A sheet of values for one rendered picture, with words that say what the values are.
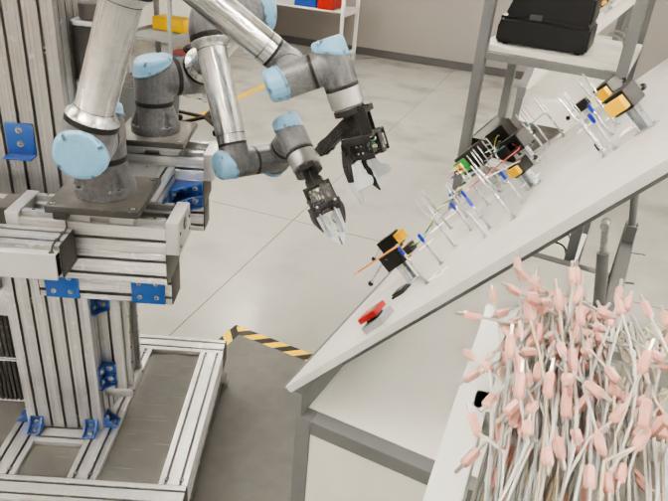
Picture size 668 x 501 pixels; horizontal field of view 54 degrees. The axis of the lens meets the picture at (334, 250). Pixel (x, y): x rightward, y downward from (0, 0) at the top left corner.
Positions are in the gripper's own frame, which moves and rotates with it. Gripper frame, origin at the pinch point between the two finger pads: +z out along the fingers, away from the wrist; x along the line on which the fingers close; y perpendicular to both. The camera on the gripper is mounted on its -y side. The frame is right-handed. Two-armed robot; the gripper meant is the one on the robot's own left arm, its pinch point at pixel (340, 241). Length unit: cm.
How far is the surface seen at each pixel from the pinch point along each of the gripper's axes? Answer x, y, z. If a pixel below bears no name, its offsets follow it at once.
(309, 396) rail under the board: -21.6, 4.4, 31.8
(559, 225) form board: 31, 55, 26
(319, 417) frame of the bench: -21.5, 4.1, 37.2
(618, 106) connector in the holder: 55, 44, 9
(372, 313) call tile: -1.2, 25.4, 22.8
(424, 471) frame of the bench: -5, 12, 56
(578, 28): 100, -38, -41
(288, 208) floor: -13, -262, -98
